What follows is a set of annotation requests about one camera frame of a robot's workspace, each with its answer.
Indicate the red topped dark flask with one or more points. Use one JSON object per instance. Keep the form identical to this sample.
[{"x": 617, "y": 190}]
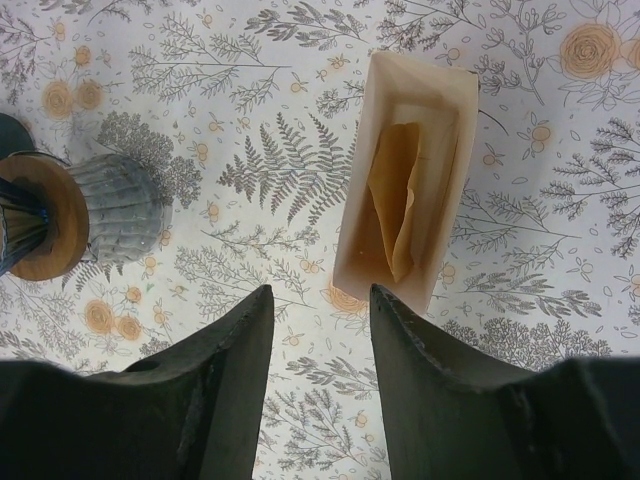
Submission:
[{"x": 14, "y": 137}]

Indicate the orange coffee filter box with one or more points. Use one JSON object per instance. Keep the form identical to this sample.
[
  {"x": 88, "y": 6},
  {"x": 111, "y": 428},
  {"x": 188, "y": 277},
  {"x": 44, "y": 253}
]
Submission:
[{"x": 444, "y": 102}]

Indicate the brown wooden ring holder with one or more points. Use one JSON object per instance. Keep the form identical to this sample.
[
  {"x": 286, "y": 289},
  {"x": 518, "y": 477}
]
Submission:
[{"x": 67, "y": 234}]

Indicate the clear glass carafe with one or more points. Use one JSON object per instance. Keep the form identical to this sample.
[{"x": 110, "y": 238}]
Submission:
[{"x": 126, "y": 212}]

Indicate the blue cone dripper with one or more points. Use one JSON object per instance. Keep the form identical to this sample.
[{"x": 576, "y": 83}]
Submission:
[{"x": 24, "y": 224}]

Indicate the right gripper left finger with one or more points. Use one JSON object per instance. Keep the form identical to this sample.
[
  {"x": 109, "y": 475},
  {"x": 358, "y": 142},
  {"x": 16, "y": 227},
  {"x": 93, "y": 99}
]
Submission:
[{"x": 191, "y": 411}]

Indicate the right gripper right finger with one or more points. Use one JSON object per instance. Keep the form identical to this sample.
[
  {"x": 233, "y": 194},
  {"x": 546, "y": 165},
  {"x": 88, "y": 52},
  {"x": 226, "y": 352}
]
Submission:
[{"x": 451, "y": 411}]

